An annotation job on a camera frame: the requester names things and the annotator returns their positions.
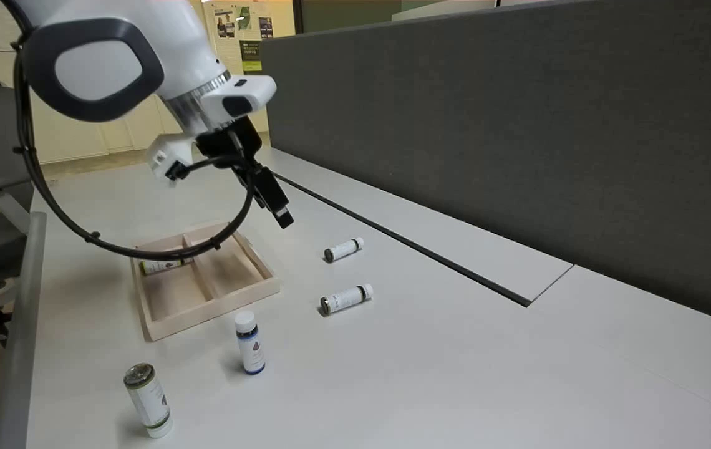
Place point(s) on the shallow wooden tray box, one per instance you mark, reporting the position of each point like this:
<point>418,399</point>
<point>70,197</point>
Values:
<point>214,311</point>

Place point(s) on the grey partition panel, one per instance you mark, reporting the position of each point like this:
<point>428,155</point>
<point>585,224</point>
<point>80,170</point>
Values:
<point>537,126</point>

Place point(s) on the silver top small bottle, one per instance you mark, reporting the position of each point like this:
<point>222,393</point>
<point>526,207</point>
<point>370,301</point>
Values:
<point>150,403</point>

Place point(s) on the grey cylinder near top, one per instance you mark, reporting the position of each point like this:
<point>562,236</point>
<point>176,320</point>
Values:
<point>346,301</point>

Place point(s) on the green wall poster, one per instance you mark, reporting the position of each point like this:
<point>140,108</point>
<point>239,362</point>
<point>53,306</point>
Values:
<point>250,56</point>

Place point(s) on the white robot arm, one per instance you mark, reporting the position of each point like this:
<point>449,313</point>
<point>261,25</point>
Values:
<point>180,34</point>

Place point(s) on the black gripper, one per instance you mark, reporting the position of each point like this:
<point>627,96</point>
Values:
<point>234,141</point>

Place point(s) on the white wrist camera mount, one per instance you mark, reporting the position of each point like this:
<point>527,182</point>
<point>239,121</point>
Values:
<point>173,155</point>

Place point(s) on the grey cylinder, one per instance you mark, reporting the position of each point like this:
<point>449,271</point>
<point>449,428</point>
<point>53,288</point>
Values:
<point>346,301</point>
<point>250,344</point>

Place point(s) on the grey cylinder middle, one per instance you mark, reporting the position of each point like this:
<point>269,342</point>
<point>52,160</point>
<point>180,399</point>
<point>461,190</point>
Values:
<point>250,344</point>

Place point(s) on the small wall picture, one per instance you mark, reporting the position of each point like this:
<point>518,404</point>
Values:
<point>266,25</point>
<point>225,24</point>

